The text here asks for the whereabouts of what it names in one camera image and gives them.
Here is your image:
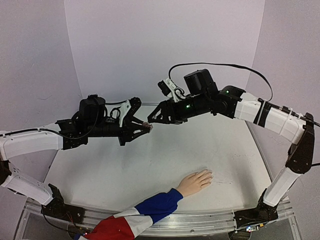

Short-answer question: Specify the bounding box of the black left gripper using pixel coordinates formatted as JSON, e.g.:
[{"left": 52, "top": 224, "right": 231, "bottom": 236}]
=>
[{"left": 87, "top": 117, "right": 151, "bottom": 147}]

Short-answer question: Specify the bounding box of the red nail polish bottle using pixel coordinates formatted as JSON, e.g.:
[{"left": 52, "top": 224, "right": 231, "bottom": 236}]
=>
[{"left": 142, "top": 122, "right": 153, "bottom": 130}]

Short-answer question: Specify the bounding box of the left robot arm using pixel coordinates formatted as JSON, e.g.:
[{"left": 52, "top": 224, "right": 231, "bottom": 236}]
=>
[{"left": 0, "top": 94, "right": 153, "bottom": 219}]

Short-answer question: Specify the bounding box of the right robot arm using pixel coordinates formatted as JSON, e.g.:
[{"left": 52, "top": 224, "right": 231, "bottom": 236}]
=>
[{"left": 148, "top": 69, "right": 317, "bottom": 219}]

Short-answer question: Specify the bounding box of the mannequin hand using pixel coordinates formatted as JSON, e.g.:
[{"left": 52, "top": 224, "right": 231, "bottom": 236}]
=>
[{"left": 176, "top": 169, "right": 213, "bottom": 198}]

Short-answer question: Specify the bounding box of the red white blue sleeve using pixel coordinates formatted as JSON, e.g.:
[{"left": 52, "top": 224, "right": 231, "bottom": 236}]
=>
[{"left": 74, "top": 188, "right": 183, "bottom": 240}]

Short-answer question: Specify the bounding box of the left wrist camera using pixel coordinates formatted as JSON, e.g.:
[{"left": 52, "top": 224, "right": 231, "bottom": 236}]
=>
[{"left": 118, "top": 97, "right": 142, "bottom": 128}]

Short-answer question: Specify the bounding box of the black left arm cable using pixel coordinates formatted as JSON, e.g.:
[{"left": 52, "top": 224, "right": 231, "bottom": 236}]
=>
[{"left": 37, "top": 98, "right": 131, "bottom": 143}]

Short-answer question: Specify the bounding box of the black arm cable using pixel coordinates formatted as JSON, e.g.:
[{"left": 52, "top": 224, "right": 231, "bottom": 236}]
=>
[
  {"left": 168, "top": 62, "right": 274, "bottom": 102},
  {"left": 37, "top": 98, "right": 131, "bottom": 143}
]

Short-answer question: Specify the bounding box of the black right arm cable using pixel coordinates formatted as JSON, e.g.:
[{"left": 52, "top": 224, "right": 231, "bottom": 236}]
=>
[{"left": 168, "top": 62, "right": 274, "bottom": 102}]

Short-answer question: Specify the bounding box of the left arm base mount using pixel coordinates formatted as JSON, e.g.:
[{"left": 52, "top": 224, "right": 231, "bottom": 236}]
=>
[{"left": 41, "top": 183, "right": 85, "bottom": 224}]

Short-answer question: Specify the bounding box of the aluminium front rail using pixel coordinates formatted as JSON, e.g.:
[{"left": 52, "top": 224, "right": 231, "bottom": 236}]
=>
[{"left": 24, "top": 197, "right": 296, "bottom": 237}]

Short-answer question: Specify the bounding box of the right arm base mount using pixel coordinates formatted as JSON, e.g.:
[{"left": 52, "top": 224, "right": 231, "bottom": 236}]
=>
[{"left": 233, "top": 189, "right": 278, "bottom": 229}]

